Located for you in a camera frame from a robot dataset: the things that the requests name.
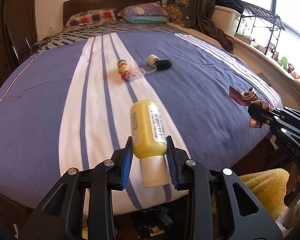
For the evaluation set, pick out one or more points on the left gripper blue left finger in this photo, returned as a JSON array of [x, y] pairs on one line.
[[126, 162]]

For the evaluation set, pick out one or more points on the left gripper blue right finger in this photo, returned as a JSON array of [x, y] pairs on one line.
[[173, 162]]

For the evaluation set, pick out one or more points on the yellow lotion bottle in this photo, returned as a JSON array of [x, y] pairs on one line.
[[149, 143]]

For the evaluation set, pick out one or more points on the plaid ribbon bow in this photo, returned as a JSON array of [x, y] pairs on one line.
[[251, 100]]

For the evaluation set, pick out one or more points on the black thread spool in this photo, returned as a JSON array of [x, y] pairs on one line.
[[163, 65]]

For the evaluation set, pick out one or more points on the white bandage roll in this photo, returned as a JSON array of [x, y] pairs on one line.
[[151, 60]]

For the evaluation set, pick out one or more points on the right hand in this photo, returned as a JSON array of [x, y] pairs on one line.
[[293, 180]]

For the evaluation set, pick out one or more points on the green frog toy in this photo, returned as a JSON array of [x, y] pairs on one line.
[[284, 63]]

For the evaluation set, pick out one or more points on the blue white striped bedspread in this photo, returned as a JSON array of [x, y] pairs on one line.
[[69, 106]]

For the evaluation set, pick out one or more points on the black folding rack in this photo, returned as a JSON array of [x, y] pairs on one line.
[[261, 26]]

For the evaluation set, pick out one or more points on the white storage box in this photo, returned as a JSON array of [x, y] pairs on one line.
[[226, 19]]

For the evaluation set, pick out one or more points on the teal pillow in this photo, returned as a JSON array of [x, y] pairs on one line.
[[147, 20]]

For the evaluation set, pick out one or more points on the brown patterned cushion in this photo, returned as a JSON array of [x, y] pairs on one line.
[[179, 13]]

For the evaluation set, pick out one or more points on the purple elephant pillow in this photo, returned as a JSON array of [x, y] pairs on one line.
[[146, 9]]

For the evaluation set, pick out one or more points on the plaid red blue pillow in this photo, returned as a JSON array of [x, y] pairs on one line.
[[90, 19]]

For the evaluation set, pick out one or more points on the brown curtain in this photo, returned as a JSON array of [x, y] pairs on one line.
[[201, 13]]

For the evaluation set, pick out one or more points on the dark wooden headboard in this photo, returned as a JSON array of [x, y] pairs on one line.
[[72, 7]]

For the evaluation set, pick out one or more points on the dark wooden wardrobe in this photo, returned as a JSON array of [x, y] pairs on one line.
[[17, 34]]

